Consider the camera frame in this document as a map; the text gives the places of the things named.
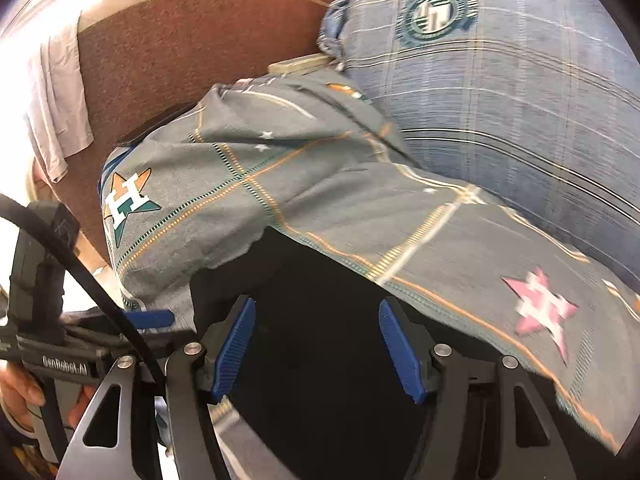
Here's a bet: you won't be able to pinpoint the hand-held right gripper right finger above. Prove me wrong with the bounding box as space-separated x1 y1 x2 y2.
378 298 578 480

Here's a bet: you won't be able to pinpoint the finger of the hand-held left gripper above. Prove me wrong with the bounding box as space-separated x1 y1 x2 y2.
66 309 195 362

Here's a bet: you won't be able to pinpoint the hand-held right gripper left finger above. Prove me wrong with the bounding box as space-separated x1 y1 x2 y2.
56 295 257 480

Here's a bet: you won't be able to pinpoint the black pants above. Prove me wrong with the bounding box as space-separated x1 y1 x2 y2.
190 225 551 480

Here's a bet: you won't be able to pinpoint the person's left hand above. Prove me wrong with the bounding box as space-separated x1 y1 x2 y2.
0 360 47 433

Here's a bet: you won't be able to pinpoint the white hanging cloth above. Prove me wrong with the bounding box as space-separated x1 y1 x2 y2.
24 22 96 184

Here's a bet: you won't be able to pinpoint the grey printed bed sheet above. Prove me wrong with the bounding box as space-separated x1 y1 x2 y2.
100 72 640 456

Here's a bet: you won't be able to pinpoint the blue plaid pillow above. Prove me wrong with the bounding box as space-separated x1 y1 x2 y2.
317 0 640 286

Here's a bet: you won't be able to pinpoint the brown headboard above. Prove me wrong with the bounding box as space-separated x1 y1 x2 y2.
32 0 361 266

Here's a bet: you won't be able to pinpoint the black cable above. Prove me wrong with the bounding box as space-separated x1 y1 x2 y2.
0 194 167 397

